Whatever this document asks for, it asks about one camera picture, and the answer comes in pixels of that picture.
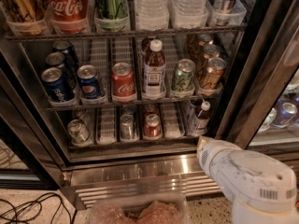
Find tea bottle middle shelf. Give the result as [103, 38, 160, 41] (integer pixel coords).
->
[143, 39, 166, 96]

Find large coca-cola can top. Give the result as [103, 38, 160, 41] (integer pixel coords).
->
[49, 0, 88, 34]

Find green can shelf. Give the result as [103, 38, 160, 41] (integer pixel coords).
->
[95, 0, 129, 32]
[171, 59, 195, 92]

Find clear plastic bin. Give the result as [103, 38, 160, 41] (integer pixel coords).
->
[89, 193, 191, 224]

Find middle left dark can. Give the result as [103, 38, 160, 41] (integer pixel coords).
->
[45, 51, 77, 89]

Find water bottle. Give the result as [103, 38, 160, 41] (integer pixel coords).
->
[135, 0, 169, 31]
[169, 0, 207, 29]

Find green can top shelf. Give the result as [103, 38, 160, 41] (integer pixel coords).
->
[95, 0, 129, 32]

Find redbull can behind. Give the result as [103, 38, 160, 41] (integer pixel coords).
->
[121, 105, 136, 116]

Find green can middle shelf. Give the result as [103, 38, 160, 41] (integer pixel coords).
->
[171, 59, 195, 92]

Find fridge glass door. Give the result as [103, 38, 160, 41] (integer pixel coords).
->
[218, 0, 299, 155]

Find rear gold can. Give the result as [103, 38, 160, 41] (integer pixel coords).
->
[186, 33, 214, 63]

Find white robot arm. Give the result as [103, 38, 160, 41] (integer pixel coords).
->
[197, 136, 299, 224]

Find can behind glass door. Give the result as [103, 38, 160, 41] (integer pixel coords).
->
[272, 102, 297, 128]

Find middle gold can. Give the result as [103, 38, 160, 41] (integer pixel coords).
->
[196, 44, 220, 77]

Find red coke can behind bottom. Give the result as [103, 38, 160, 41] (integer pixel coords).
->
[143, 104, 159, 116]

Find silver can bottom left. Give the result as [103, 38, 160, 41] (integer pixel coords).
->
[67, 119, 90, 144]

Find left water bottle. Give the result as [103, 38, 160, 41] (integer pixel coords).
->
[135, 0, 169, 31]

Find pepsi can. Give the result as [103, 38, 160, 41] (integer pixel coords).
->
[77, 64, 103, 99]
[41, 67, 75, 103]

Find red coke can middle shelf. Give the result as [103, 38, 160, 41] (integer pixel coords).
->
[112, 63, 135, 97]

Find rear left dark can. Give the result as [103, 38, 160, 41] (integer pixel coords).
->
[52, 41, 79, 70]

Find right water bottle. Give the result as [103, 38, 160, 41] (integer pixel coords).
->
[169, 0, 207, 29]

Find tea bottle shelf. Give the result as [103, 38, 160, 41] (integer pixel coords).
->
[188, 101, 211, 136]
[143, 39, 166, 96]

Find front left pepsi can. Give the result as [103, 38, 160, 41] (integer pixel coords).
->
[41, 67, 75, 103]

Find dark can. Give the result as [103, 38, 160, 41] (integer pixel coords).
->
[45, 51, 77, 89]
[52, 41, 79, 70]

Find silver redbull can front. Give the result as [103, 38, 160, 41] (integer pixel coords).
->
[120, 115, 135, 139]

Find front gold can middle shelf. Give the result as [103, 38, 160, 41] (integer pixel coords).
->
[199, 58, 226, 90]

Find black cable on floor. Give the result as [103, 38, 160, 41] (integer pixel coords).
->
[0, 191, 78, 224]

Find gold can shelf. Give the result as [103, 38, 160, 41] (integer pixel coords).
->
[199, 58, 226, 90]
[2, 0, 47, 35]

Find tea bottle bottom shelf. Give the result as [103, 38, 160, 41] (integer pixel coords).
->
[188, 101, 211, 136]

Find red coke can bottom shelf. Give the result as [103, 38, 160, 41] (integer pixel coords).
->
[144, 114, 161, 138]

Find red coke can shelf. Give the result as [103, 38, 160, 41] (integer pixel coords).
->
[112, 63, 135, 97]
[144, 114, 161, 138]

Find gold can top shelf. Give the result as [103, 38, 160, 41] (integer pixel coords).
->
[2, 0, 47, 35]

